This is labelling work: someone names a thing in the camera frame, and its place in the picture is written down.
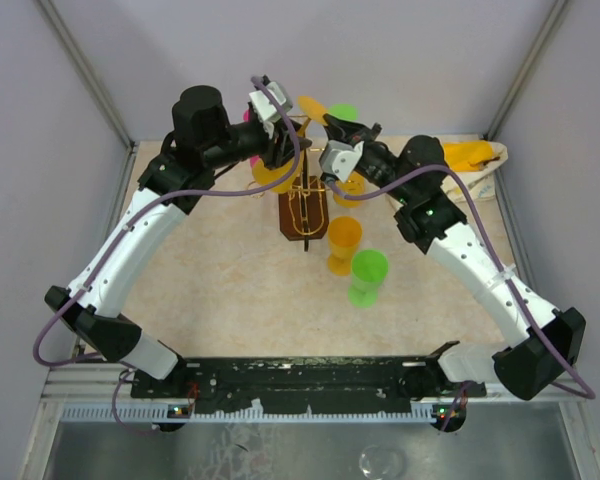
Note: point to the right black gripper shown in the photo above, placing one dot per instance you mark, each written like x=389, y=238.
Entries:
x=345, y=131

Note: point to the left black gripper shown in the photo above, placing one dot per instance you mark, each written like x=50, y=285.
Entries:
x=281, y=153

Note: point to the green wine glass back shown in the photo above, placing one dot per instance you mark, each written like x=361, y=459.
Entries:
x=344, y=111

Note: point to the green wine glass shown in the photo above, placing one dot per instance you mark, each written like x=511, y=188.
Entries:
x=344, y=111
x=369, y=269

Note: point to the orange wine glass front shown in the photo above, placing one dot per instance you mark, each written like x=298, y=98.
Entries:
x=311, y=111

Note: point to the orange wine glass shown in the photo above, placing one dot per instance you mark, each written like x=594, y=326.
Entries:
x=311, y=111
x=344, y=235
x=354, y=185

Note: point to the pink wine glass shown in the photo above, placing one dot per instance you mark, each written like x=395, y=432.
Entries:
x=247, y=117

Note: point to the green wine glass front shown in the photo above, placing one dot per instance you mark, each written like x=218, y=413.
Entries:
x=369, y=269

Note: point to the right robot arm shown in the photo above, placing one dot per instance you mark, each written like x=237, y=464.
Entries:
x=542, y=342

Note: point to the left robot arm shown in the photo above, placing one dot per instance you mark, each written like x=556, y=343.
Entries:
x=202, y=141

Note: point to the yellow patterned cloth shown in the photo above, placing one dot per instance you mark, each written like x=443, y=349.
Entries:
x=475, y=162

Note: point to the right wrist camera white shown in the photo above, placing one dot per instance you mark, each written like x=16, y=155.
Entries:
x=338, y=160

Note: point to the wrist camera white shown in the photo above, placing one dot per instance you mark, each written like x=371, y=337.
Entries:
x=338, y=160
x=266, y=113

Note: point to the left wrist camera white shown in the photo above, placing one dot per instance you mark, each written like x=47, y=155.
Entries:
x=266, y=113

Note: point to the gold wire glass rack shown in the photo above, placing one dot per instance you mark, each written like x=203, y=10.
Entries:
x=303, y=210

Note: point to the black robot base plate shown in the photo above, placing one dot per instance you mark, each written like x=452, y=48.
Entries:
x=297, y=385

